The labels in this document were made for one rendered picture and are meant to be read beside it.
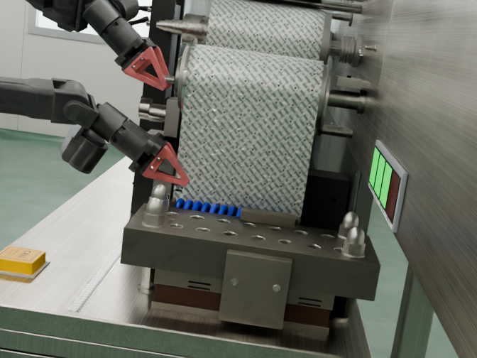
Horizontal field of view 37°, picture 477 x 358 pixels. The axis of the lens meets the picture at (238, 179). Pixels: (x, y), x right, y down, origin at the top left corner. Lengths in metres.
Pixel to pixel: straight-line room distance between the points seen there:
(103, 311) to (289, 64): 0.53
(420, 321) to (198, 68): 0.68
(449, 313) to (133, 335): 0.62
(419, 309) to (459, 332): 0.95
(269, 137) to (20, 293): 0.49
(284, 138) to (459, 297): 0.74
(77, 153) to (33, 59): 5.97
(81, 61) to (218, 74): 5.87
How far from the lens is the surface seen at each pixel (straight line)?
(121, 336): 1.10
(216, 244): 1.09
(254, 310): 1.10
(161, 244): 1.10
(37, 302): 1.15
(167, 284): 1.13
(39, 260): 1.27
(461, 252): 0.57
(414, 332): 1.52
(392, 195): 0.85
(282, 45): 1.47
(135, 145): 1.25
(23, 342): 1.15
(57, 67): 7.16
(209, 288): 1.12
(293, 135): 1.25
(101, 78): 7.05
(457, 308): 0.56
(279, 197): 1.27
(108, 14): 1.36
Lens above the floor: 1.35
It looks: 12 degrees down
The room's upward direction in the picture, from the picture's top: 8 degrees clockwise
